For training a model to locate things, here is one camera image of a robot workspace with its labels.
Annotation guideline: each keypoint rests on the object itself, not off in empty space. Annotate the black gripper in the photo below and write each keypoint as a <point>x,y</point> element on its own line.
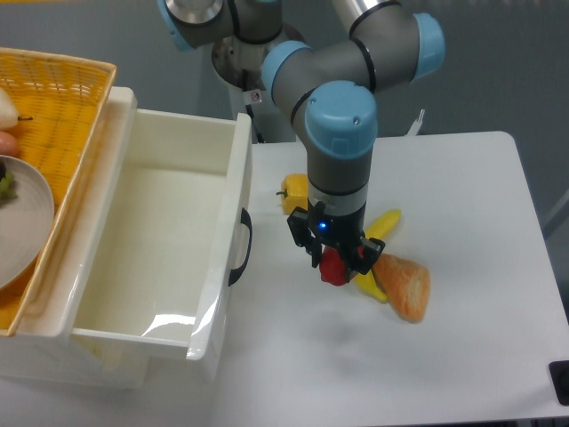
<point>312,229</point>

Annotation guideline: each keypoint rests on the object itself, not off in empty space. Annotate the white upper drawer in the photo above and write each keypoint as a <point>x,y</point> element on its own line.
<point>159,281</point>

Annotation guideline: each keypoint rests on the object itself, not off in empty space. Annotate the grey ribbed plate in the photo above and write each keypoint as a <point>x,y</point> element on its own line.
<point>26,219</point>

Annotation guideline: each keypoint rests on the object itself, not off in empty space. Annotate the pink peach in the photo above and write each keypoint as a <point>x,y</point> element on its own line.
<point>9,145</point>

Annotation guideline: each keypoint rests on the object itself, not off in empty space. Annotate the yellow banana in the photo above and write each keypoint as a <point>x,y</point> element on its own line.
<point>380,229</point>

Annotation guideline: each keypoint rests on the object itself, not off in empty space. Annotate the red bell pepper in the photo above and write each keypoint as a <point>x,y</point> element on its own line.
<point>332,268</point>

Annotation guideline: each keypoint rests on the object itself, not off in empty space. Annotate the white pear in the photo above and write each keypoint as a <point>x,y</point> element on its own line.
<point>9,114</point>

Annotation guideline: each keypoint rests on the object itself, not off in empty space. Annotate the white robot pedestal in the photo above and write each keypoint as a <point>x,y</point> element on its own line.
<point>238,65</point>

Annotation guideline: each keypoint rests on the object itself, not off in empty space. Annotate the black corner device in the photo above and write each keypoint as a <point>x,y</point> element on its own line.
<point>559,373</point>

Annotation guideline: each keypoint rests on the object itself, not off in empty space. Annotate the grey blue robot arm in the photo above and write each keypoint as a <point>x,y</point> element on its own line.
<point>328,98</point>

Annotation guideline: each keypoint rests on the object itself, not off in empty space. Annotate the orange bread wedge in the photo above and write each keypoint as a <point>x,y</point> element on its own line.
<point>406,285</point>

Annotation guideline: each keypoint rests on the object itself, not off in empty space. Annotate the white drawer cabinet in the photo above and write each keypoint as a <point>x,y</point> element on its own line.
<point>44,345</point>

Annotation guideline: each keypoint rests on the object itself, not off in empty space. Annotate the yellow woven basket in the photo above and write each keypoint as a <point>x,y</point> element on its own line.
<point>65,96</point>

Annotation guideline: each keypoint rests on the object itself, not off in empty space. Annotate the white table bracket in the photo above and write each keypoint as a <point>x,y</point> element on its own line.
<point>416,125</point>

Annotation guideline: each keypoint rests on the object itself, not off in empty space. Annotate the black drawer handle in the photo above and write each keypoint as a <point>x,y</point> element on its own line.
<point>245,234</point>

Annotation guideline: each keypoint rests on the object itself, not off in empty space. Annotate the yellow bell pepper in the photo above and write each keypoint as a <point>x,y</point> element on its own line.
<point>294,192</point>

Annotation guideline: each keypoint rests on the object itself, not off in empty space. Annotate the green grapes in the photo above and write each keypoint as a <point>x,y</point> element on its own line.
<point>8,192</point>

